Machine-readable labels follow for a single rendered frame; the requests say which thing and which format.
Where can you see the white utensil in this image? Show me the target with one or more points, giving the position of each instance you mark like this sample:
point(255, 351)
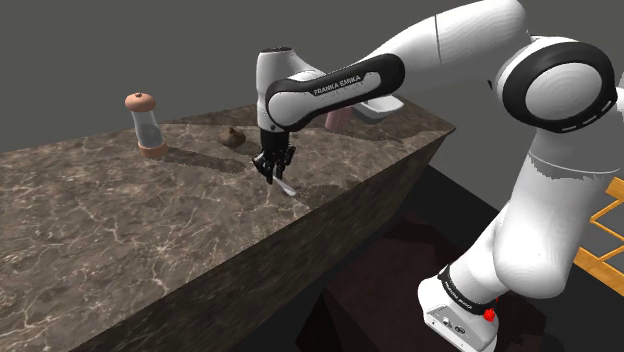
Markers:
point(286, 187)

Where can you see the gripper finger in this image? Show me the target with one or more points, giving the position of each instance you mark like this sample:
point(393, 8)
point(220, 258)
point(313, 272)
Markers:
point(287, 158)
point(264, 164)

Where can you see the white dish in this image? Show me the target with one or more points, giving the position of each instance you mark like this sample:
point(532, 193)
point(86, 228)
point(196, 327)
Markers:
point(382, 106)

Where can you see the pink cup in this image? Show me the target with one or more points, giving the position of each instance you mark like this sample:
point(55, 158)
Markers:
point(337, 120)

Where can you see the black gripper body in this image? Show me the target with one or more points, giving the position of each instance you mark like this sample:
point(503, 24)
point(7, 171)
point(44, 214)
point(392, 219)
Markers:
point(276, 144)

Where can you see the dark red robot stand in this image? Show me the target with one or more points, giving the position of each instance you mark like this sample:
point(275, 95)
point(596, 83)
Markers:
point(390, 273)

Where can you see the glass grinder with terracotta cap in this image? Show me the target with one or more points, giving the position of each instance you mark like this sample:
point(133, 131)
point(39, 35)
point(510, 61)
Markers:
point(146, 128)

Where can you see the yellow wooden frame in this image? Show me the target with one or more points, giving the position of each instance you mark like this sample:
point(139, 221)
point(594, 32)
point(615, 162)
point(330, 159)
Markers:
point(602, 265)

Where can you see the brown round lumpy object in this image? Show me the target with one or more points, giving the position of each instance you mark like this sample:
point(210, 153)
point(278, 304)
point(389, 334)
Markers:
point(233, 138)

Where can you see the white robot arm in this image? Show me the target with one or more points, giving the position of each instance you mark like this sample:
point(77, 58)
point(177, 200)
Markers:
point(536, 234)

